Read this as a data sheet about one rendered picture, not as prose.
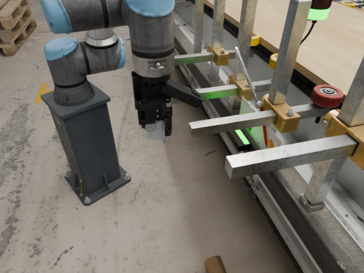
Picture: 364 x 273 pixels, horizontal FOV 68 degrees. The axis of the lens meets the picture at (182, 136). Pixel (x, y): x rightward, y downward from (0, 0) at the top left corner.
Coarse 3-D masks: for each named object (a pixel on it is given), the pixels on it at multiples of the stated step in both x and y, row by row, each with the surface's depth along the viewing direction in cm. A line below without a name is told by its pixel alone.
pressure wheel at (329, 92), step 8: (320, 88) 79; (328, 88) 77; (336, 88) 78; (312, 96) 79; (320, 96) 76; (328, 96) 75; (336, 96) 75; (320, 104) 77; (328, 104) 76; (336, 104) 76
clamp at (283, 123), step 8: (264, 96) 83; (264, 104) 82; (272, 104) 79; (280, 104) 79; (280, 112) 75; (280, 120) 75; (288, 120) 73; (296, 120) 74; (280, 128) 76; (288, 128) 75; (296, 128) 76
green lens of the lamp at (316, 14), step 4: (312, 12) 64; (316, 12) 63; (320, 12) 63; (324, 12) 63; (328, 12) 64; (308, 16) 64; (312, 16) 64; (316, 16) 64; (320, 16) 64; (324, 16) 64
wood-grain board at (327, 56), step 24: (240, 0) 168; (264, 0) 168; (288, 0) 168; (264, 24) 129; (336, 24) 129; (360, 24) 129; (312, 48) 105; (336, 48) 105; (360, 48) 105; (312, 72) 88; (336, 72) 88
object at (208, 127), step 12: (300, 108) 79; (312, 108) 79; (324, 108) 79; (204, 120) 74; (216, 120) 74; (228, 120) 74; (240, 120) 74; (252, 120) 75; (264, 120) 76; (192, 132) 72; (204, 132) 73; (216, 132) 74
